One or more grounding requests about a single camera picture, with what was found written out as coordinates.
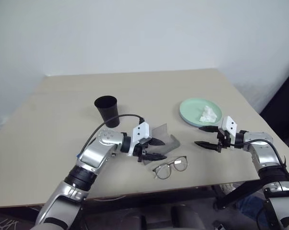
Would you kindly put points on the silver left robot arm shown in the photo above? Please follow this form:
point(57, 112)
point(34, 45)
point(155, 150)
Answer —
point(94, 153)

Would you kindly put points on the dark grey rounded shape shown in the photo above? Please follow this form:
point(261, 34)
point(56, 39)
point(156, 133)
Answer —
point(183, 216)

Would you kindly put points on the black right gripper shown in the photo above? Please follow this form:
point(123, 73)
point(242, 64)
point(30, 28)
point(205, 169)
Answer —
point(223, 141)

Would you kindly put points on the black table leg brace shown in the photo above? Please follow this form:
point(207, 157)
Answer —
point(240, 191)

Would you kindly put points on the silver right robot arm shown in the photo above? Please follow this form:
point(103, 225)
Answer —
point(264, 153)

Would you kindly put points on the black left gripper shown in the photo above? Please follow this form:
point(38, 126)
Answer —
point(142, 147)

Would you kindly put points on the grey cleaning cloth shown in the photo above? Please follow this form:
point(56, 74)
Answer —
point(169, 141)

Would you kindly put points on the black plastic cup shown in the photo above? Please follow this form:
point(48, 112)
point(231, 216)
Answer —
point(107, 111)

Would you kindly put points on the mint green plate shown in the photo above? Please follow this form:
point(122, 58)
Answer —
point(194, 110)

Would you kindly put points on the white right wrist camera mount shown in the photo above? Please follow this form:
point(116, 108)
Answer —
point(229, 125)

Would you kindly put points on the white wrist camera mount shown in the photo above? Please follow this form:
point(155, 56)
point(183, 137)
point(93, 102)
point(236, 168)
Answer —
point(229, 125)
point(140, 133)

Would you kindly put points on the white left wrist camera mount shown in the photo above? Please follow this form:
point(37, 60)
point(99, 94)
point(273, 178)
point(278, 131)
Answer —
point(140, 133)

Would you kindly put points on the light blue plate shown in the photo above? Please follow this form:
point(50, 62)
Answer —
point(185, 121)

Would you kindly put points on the crumpled white tissue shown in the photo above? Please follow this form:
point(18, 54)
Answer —
point(208, 114)

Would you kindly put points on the white shoe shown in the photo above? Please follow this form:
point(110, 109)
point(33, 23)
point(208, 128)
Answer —
point(227, 187)

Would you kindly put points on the thin-framed round eyeglasses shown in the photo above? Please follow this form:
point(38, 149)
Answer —
point(180, 163)

